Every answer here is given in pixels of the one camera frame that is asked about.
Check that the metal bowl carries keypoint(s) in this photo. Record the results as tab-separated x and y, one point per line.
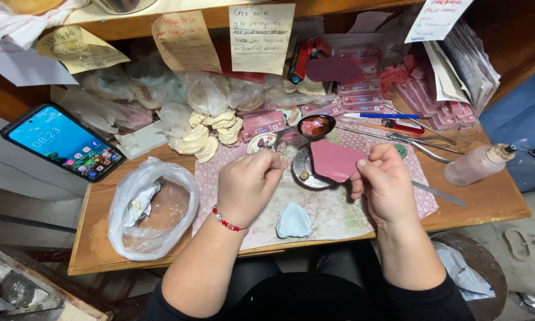
124	4

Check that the heap of cream plaster casts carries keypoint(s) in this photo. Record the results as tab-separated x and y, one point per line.
205	133

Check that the orange stick tool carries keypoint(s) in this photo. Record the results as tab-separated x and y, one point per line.
374	127

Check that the red lighter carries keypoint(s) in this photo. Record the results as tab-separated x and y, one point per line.
405	127

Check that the black smartphone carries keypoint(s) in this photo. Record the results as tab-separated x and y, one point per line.
62	141

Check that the stack of clear sleeves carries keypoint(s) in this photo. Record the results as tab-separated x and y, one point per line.
468	67

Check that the alcohol burner bottle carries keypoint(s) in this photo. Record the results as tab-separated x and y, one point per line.
474	165

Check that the person's black clothing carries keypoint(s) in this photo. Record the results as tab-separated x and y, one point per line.
321	298

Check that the white slanted paper note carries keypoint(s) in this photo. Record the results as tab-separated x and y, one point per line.
436	18

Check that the crumpled plastic bag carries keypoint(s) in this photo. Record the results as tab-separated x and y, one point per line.
465	276

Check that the white handwritten paper note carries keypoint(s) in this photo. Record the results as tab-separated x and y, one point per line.
260	38

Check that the pale blue dental cast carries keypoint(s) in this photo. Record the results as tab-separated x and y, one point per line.
294	220

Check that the round metal dish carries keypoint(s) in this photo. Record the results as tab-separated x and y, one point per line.
303	167

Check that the metal wax knife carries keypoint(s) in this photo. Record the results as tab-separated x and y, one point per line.
441	194

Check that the yellow paper note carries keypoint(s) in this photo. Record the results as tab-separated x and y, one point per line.
80	49

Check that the red and black box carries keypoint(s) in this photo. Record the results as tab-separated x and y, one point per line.
299	62

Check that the thin metal dental instrument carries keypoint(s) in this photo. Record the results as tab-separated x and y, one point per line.
423	127

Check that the tan paper note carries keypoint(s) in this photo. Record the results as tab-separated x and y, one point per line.
185	42

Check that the wooden crate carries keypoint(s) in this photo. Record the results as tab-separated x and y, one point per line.
22	285

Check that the heap of clear bagged casts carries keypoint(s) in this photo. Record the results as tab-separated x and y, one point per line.
116	96

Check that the pink patterned paper mat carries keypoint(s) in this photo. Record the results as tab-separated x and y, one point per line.
325	214

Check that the stack of pink tooth packets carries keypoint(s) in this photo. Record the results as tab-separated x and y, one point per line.
365	98

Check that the person's right hand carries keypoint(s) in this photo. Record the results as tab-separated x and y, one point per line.
387	191

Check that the round wooden stool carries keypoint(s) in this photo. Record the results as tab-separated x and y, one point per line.
494	267

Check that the white cloth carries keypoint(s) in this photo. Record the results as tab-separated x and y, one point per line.
22	22

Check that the metal ladle with melted wax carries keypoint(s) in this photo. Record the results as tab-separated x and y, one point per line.
316	126

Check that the plain white paper sheet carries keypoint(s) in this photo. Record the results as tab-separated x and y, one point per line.
18	67

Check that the blue fabric seat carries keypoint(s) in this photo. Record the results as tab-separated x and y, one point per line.
521	116

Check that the person's left hand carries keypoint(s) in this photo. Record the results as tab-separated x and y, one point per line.
245	189

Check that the dark pink wax sheet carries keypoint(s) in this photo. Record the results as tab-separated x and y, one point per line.
332	69

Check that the green round disc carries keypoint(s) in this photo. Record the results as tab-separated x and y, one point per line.
400	151

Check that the white plastic bag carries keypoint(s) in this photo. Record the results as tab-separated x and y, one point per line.
129	240

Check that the blue and white pen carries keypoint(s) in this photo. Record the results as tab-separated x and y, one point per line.
383	116

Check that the pink wax sheet piece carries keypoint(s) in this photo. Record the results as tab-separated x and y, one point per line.
334	158

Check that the white plaster block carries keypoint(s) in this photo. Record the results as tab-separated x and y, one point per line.
140	140

